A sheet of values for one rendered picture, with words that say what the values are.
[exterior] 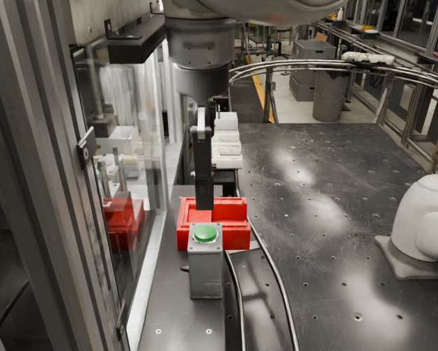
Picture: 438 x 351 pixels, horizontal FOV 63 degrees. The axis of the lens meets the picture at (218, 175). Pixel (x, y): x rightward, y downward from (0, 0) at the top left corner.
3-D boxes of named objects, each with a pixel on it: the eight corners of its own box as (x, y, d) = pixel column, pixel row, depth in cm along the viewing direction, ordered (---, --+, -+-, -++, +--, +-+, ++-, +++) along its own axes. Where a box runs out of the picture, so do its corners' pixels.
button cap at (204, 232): (216, 246, 61) (216, 238, 60) (193, 246, 61) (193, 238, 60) (216, 232, 65) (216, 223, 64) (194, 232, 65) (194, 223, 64)
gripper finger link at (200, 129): (210, 92, 49) (209, 103, 44) (211, 127, 51) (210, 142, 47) (193, 92, 49) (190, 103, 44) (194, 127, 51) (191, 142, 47)
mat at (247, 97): (292, 164, 306) (292, 163, 306) (224, 164, 306) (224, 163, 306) (246, 46, 816) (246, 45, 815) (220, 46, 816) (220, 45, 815)
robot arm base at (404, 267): (422, 230, 119) (427, 217, 116) (462, 281, 100) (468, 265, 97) (368, 230, 119) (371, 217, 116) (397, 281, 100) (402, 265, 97)
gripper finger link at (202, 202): (213, 171, 56) (213, 173, 56) (214, 207, 60) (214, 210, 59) (194, 171, 56) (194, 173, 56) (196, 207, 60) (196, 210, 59)
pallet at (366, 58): (339, 66, 283) (342, 53, 278) (344, 63, 293) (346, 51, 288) (388, 72, 266) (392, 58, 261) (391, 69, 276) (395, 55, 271)
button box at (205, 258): (222, 299, 65) (223, 248, 59) (179, 299, 65) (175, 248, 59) (222, 267, 72) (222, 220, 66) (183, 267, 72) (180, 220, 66)
